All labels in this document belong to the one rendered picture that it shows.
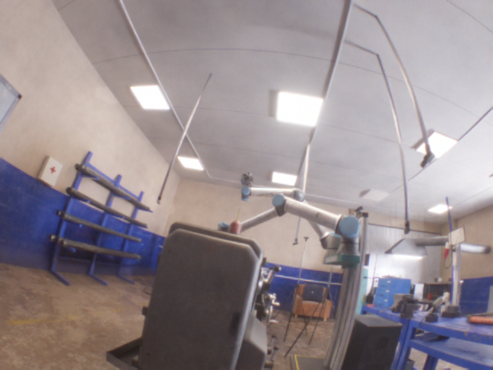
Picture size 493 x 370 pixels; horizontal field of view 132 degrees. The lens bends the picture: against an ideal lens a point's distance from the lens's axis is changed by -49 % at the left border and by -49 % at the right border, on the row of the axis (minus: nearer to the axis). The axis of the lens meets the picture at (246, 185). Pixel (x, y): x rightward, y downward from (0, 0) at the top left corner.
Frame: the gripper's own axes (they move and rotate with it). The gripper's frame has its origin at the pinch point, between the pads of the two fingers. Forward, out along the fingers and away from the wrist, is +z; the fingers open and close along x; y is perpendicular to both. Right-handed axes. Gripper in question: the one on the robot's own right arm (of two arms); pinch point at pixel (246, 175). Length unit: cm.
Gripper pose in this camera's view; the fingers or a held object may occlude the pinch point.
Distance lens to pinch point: 211.6
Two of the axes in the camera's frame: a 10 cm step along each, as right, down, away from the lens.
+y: 4.8, 8.0, -3.6
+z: -0.7, -3.7, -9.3
